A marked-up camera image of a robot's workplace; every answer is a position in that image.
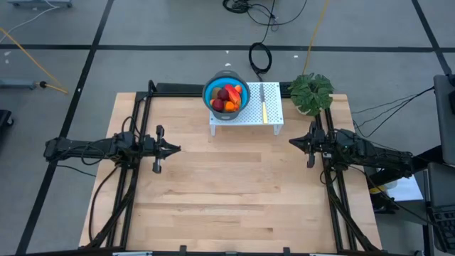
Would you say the grey stand foot bar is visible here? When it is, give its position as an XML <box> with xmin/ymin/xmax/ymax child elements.
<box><xmin>0</xmin><ymin>78</ymin><xmax>38</xmax><ymax>90</ymax></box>
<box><xmin>7</xmin><ymin>0</ymin><xmax>74</xmax><ymax>9</ymax></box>

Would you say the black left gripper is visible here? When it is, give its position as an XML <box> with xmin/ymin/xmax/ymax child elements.
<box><xmin>140</xmin><ymin>124</ymin><xmax>182</xmax><ymax>175</ymax></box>

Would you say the yellow cable with black plug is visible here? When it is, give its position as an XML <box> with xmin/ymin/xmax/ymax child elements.
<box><xmin>0</xmin><ymin>26</ymin><xmax>69</xmax><ymax>95</ymax></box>

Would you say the green potted plant white pot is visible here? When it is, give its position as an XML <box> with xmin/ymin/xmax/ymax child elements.
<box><xmin>287</xmin><ymin>73</ymin><xmax>336</xmax><ymax>117</ymax></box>

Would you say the blue collapsible bowl grey rim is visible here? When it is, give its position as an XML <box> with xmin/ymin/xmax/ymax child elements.
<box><xmin>202</xmin><ymin>70</ymin><xmax>251</xmax><ymax>121</ymax></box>

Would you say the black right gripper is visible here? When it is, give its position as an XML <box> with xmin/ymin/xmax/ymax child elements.
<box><xmin>288</xmin><ymin>120</ymin><xmax>338</xmax><ymax>169</ymax></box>

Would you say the black coiled cable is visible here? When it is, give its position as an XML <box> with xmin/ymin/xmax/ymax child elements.
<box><xmin>247</xmin><ymin>0</ymin><xmax>278</xmax><ymax>75</ymax></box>

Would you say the yellow hanging cable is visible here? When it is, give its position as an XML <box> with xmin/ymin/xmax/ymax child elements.
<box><xmin>301</xmin><ymin>0</ymin><xmax>331</xmax><ymax>75</ymax></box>

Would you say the black cable bundle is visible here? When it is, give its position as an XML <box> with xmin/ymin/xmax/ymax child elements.
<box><xmin>223</xmin><ymin>0</ymin><xmax>309</xmax><ymax>28</ymax></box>

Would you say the black aluminium table frame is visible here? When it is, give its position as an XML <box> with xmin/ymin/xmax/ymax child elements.
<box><xmin>85</xmin><ymin>80</ymin><xmax>383</xmax><ymax>255</ymax></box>

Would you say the table knife pale yellow handle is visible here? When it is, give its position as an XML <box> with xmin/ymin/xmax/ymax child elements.
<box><xmin>260</xmin><ymin>82</ymin><xmax>269</xmax><ymax>124</ymax></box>

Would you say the black keyboard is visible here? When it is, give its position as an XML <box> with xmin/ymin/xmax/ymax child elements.
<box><xmin>426</xmin><ymin>204</ymin><xmax>455</xmax><ymax>253</ymax></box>

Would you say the white perforated shelf riser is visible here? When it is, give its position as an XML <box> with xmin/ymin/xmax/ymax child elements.
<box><xmin>208</xmin><ymin>81</ymin><xmax>285</xmax><ymax>137</ymax></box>

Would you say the black object at floor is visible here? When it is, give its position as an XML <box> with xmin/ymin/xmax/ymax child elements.
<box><xmin>0</xmin><ymin>109</ymin><xmax>15</xmax><ymax>129</ymax></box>

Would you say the white floor cable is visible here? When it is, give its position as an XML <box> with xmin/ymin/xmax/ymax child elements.
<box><xmin>0</xmin><ymin>5</ymin><xmax>61</xmax><ymax>35</ymax></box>

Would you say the white sheet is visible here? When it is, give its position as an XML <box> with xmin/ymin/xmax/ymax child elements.
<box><xmin>375</xmin><ymin>159</ymin><xmax>424</xmax><ymax>203</ymax></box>

